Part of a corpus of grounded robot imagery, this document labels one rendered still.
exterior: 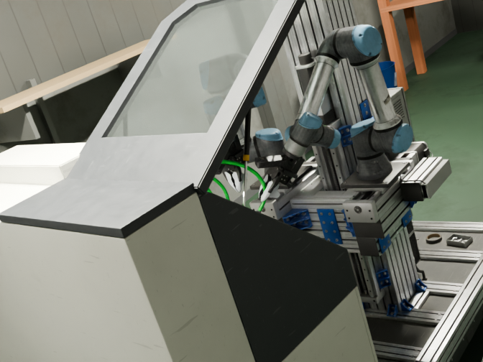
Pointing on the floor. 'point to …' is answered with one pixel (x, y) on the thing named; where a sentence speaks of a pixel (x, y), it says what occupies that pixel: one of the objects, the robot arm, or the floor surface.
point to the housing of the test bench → (113, 276)
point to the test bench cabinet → (338, 336)
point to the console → (38, 163)
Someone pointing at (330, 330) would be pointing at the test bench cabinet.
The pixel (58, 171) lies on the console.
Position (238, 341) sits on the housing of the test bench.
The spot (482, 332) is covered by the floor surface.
